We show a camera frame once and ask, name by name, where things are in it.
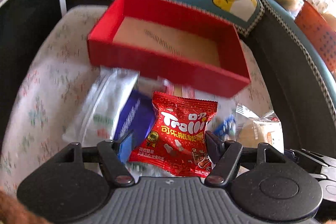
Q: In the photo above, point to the white long snack packet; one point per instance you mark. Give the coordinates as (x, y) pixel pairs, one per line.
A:
(97, 118)

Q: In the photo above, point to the red Trolli candy bag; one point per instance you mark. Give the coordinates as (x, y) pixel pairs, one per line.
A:
(176, 142)

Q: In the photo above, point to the round bun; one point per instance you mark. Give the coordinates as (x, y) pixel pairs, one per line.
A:
(252, 129)

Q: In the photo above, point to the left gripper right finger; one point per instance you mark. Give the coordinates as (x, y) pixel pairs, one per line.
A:
(225, 156)

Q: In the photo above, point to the pink pastry packet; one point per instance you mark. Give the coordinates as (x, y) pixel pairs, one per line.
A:
(177, 90)

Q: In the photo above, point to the blue snack packet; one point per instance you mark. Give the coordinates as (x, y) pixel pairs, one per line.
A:
(227, 129)

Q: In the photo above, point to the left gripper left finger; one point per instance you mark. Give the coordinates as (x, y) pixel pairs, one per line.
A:
(112, 158)

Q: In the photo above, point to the red cardboard box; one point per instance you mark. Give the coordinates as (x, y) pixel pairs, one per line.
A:
(174, 41)

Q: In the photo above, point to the orange plastic basket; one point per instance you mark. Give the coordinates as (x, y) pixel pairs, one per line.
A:
(318, 32)

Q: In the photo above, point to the floral tablecloth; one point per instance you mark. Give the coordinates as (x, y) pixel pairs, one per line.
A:
(54, 88)

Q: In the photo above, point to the purple wafer biscuit packet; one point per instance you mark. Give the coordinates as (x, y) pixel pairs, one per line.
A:
(137, 116)

